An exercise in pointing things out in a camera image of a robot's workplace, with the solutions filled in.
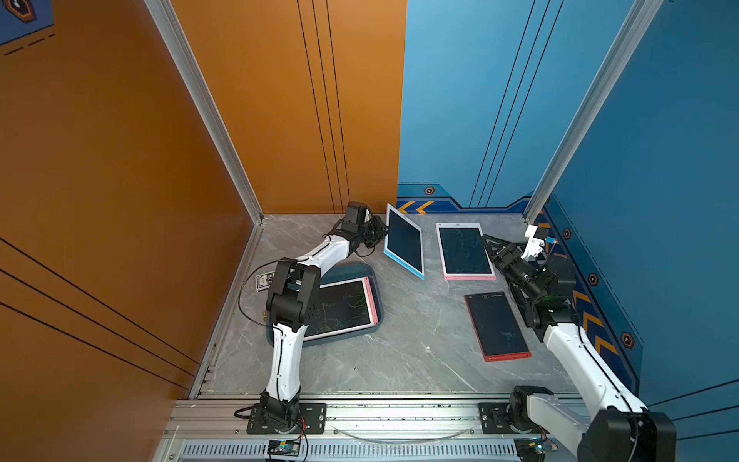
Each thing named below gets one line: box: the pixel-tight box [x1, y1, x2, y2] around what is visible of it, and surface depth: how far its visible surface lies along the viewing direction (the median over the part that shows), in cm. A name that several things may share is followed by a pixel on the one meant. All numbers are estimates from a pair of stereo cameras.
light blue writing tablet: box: [382, 202, 426, 281], surface depth 111 cm
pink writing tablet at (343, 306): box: [303, 276, 380, 342], surface depth 94 cm
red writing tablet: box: [463, 291, 533, 363], surface depth 88 cm
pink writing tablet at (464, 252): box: [434, 222, 497, 282], surface depth 111 cm
